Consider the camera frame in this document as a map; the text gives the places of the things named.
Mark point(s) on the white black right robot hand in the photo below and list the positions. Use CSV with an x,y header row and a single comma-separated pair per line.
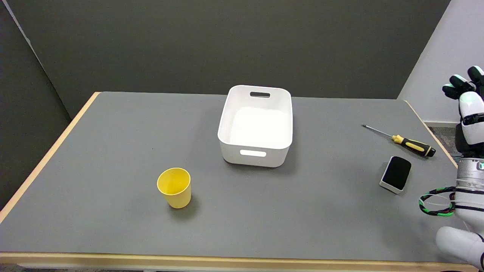
x,y
470,113

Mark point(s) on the white plastic storage bin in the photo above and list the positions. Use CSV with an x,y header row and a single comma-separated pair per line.
x,y
257,128

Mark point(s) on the black white blackboard eraser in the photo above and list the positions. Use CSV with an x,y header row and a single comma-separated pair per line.
x,y
397,173

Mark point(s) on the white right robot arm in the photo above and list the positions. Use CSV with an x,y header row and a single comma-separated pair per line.
x,y
469,196

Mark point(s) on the yellow plastic cup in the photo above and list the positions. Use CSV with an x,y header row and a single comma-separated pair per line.
x,y
174,187

